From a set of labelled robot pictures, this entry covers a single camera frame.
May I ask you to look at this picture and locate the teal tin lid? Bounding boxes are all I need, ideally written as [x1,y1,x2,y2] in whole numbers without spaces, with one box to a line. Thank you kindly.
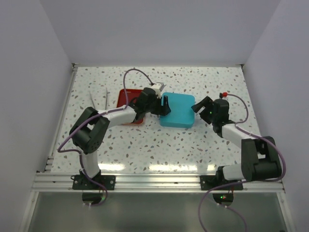
[163,92,195,118]

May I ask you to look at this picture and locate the metal tongs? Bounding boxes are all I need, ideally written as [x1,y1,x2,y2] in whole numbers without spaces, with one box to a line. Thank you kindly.
[89,87,108,110]

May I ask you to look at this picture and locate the teal tin box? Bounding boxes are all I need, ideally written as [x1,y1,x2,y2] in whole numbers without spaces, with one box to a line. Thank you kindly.
[159,116,195,129]

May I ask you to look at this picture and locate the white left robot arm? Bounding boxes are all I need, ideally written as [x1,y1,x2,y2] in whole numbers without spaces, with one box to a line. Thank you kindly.
[70,87,171,190]

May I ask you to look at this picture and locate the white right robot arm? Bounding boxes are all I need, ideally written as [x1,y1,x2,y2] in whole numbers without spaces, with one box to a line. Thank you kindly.
[191,94,285,190]

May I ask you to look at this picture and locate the red lacquer tray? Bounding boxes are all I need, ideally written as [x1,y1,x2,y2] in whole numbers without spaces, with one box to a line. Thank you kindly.
[117,89,144,126]

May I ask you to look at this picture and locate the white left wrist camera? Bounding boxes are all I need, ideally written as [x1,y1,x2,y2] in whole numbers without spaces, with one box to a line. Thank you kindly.
[151,82,165,99]

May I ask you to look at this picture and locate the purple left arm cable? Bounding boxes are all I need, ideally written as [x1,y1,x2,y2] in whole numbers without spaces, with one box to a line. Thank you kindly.
[57,69,155,207]

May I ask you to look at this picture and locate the aluminium table frame rail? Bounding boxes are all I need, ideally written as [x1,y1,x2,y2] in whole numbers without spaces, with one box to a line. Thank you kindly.
[42,63,79,173]

